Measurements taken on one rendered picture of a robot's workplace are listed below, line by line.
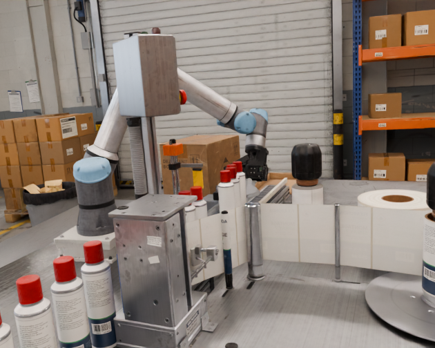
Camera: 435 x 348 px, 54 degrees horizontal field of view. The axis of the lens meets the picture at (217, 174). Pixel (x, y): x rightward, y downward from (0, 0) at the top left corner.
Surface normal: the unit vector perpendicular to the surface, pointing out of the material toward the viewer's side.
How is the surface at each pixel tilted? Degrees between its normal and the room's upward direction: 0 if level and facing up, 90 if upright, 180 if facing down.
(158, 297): 90
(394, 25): 90
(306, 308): 0
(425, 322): 0
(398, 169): 90
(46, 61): 90
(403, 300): 0
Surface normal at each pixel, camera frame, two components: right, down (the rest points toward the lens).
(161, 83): 0.55, 0.13
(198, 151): -0.50, 0.21
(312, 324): -0.07, -0.98
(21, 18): -0.27, 0.21
